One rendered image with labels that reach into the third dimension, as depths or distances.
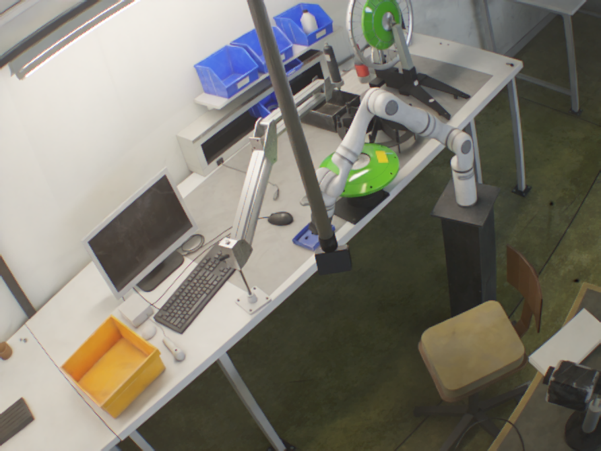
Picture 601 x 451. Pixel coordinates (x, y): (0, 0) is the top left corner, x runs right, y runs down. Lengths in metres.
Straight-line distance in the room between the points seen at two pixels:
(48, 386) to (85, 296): 0.53
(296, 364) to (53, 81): 1.89
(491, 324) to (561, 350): 0.65
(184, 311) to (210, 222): 0.52
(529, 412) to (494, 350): 0.66
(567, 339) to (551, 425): 0.32
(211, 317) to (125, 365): 0.41
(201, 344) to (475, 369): 0.99
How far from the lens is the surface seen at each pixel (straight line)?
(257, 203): 2.33
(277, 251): 2.60
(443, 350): 2.49
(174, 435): 3.35
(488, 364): 2.43
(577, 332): 2.02
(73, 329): 2.74
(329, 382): 3.28
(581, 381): 1.56
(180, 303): 2.52
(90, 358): 2.51
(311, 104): 2.53
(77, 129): 2.82
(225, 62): 3.20
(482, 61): 3.60
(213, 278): 2.56
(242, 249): 2.28
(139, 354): 2.46
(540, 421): 1.85
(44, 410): 2.53
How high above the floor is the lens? 2.59
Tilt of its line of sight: 38 degrees down
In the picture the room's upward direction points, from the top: 17 degrees counter-clockwise
